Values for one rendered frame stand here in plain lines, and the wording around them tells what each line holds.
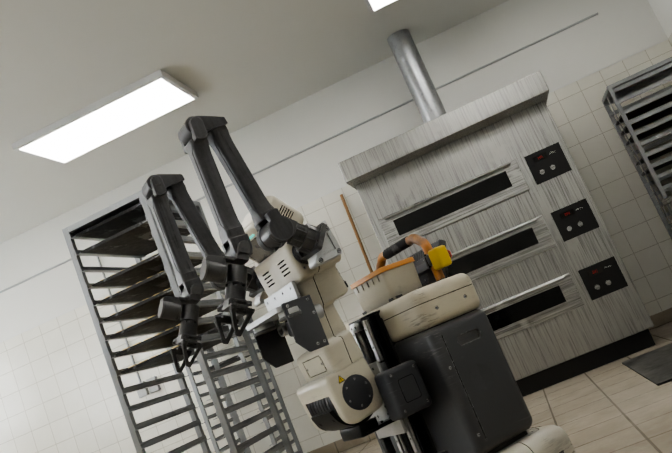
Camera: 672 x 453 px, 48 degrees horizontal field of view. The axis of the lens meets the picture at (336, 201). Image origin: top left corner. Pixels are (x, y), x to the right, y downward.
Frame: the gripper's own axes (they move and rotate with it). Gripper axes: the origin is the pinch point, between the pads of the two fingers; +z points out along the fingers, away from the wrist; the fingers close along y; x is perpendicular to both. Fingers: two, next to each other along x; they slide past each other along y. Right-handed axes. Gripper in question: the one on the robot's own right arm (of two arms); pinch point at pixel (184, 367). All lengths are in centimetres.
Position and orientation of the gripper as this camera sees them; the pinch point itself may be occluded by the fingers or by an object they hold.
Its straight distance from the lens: 247.9
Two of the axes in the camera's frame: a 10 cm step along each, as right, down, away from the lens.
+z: -0.3, 9.1, -4.2
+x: 8.9, 2.2, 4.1
